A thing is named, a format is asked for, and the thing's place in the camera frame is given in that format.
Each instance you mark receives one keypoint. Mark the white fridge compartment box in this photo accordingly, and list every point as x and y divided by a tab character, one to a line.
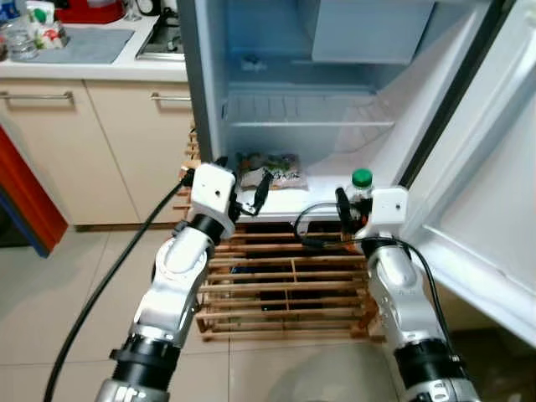
373	29

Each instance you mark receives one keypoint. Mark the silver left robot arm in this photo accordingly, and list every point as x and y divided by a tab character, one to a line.
172	293

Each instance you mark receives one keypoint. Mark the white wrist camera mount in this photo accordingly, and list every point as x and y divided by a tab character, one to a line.
387	208
213	188

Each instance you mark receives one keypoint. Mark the bottle with green cap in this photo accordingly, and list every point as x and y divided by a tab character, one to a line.
362	180

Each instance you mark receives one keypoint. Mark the red and blue panel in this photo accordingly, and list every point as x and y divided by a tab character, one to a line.
25	193

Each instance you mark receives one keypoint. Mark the red kitchen appliance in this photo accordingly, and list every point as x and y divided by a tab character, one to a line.
88	10

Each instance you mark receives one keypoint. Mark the printed food package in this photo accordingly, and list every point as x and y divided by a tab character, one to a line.
272	172

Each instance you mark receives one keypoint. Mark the colourful printed carton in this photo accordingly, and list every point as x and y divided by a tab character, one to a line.
46	27

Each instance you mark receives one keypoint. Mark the wooden slatted rack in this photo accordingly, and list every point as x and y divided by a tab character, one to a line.
285	285

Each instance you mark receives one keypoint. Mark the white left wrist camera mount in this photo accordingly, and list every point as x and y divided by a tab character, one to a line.
213	188

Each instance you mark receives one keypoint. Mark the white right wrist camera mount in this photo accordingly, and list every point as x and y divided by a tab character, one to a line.
387	208

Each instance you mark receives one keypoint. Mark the clear fridge shelf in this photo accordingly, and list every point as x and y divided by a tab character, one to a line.
310	109

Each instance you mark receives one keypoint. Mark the clear glass jar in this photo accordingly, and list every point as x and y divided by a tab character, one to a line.
21	42

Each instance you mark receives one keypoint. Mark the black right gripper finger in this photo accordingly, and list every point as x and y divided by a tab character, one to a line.
342	209

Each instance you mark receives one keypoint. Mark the grey counter mat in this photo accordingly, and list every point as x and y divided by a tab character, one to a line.
84	46

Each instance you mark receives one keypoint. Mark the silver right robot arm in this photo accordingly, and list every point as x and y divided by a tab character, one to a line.
402	293

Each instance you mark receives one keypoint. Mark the steel kitchen sink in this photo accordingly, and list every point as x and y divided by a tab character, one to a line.
161	42

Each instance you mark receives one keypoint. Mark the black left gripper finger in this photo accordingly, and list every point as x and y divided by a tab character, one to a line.
222	162
261	193

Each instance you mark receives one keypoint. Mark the grey fridge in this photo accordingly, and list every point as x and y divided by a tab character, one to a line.
201	84

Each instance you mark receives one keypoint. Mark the white fridge door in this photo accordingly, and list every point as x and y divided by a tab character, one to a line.
477	193

